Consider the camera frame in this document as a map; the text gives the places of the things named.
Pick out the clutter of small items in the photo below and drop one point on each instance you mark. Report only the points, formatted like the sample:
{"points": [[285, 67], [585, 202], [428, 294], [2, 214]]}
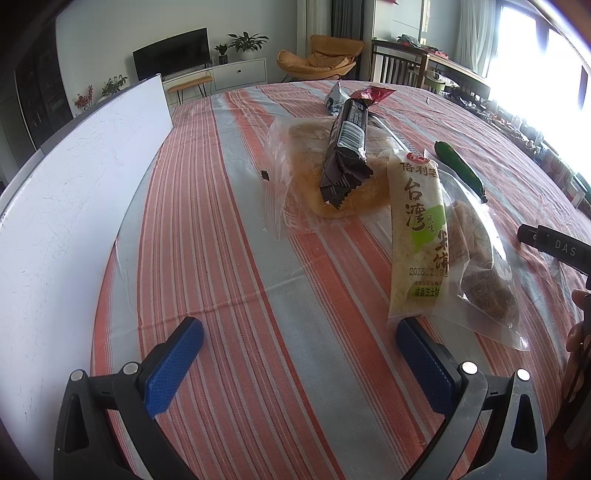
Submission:
{"points": [[545, 147]]}

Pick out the wooden bench with black legs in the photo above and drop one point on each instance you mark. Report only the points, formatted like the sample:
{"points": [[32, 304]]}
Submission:
{"points": [[189, 84]]}

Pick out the person's right hand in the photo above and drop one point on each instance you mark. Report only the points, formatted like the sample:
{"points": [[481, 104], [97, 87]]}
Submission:
{"points": [[581, 339]]}

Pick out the striped red grey tablecloth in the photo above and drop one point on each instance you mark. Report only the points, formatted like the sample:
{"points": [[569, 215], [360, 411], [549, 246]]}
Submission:
{"points": [[258, 323]]}

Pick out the yellow white cracker packet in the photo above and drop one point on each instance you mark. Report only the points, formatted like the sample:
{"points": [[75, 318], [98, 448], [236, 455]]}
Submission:
{"points": [[415, 230]]}

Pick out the wooden side table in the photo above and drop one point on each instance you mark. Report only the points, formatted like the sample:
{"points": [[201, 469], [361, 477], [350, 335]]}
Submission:
{"points": [[461, 74]]}

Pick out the long green black snack packet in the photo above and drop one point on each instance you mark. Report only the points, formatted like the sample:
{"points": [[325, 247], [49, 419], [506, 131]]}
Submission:
{"points": [[457, 166]]}

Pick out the white television cabinet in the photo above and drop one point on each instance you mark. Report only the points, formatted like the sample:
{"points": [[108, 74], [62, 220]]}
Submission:
{"points": [[240, 74]]}

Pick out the small plant in dark pot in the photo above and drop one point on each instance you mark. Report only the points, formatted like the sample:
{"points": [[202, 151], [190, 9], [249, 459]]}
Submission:
{"points": [[222, 54]]}

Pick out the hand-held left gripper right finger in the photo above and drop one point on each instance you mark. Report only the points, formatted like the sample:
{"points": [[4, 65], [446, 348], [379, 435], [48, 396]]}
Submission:
{"points": [[425, 364]]}

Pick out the white blue snack packet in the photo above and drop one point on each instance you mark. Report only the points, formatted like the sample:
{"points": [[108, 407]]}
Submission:
{"points": [[336, 99]]}

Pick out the red snack packet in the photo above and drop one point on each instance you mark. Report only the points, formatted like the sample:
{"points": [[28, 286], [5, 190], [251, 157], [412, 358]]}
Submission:
{"points": [[376, 94]]}

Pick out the bread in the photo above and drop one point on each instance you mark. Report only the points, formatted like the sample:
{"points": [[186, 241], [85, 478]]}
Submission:
{"points": [[302, 157]]}

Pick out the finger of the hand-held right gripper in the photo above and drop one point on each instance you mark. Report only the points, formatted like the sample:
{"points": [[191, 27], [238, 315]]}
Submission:
{"points": [[554, 247]]}

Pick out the white curtain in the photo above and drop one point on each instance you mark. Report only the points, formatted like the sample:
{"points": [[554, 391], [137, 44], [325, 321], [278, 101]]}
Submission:
{"points": [[475, 37]]}

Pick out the wooden chair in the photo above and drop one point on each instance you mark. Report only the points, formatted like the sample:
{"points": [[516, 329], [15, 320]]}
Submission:
{"points": [[397, 64]]}

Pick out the pale green pot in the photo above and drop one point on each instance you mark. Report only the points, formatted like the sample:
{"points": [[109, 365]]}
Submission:
{"points": [[438, 82]]}

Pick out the black television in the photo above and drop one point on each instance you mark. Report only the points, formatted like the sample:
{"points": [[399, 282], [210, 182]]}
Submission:
{"points": [[171, 53]]}

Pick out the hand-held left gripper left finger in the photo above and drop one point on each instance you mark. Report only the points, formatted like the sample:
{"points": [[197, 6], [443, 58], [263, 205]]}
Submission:
{"points": [[175, 364]]}

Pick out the clear packet of brown pastries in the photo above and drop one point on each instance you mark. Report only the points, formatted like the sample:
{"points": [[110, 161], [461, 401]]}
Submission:
{"points": [[480, 272]]}

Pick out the large plant in white pot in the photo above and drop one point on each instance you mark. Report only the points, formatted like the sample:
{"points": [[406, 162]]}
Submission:
{"points": [[247, 42]]}

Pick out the red flower plant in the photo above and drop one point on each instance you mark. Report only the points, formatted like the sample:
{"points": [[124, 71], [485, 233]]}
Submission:
{"points": [[84, 98]]}

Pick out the dark brown cookie packet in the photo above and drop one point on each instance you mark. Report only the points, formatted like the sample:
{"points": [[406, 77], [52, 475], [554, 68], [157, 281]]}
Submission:
{"points": [[346, 152]]}

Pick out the bushy green potted plant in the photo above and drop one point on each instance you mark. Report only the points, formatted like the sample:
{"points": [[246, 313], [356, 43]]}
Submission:
{"points": [[114, 85]]}

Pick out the white board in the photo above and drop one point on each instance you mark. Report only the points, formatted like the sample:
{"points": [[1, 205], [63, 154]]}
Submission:
{"points": [[69, 207]]}

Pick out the grey panel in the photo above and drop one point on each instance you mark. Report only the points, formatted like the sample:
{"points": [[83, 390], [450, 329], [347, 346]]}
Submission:
{"points": [[87, 115]]}

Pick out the grey curtain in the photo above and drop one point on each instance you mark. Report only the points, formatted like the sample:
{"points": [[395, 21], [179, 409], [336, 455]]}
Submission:
{"points": [[346, 18]]}

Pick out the dark cabinet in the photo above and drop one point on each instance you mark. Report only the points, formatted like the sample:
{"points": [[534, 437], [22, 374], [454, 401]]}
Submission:
{"points": [[44, 87]]}

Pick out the pile of clothes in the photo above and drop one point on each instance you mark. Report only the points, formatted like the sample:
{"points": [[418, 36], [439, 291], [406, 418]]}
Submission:
{"points": [[410, 41]]}

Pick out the orange lounge chair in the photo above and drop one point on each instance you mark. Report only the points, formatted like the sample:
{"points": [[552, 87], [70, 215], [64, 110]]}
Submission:
{"points": [[328, 55]]}

